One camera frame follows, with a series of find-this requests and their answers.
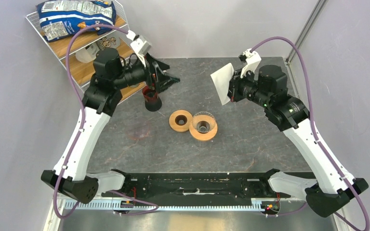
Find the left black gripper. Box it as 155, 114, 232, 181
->
113, 53, 180, 94

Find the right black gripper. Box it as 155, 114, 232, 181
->
220, 67, 271, 108

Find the white paper coffee filter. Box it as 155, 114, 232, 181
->
210, 63, 234, 105

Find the clear glass dripper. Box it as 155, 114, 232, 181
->
192, 111, 217, 134

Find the wooden ring stand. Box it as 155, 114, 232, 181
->
189, 124, 218, 141
169, 110, 193, 132

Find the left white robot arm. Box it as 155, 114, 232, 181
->
41, 48, 180, 204

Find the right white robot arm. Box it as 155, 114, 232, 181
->
227, 65, 368, 218

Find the red black dripper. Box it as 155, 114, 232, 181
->
142, 86, 162, 112

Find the white plastic jug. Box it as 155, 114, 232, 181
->
75, 43, 100, 63

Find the blue Doritos chip bag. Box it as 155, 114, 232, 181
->
36, 0, 117, 42

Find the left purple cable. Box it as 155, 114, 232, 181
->
53, 24, 159, 219

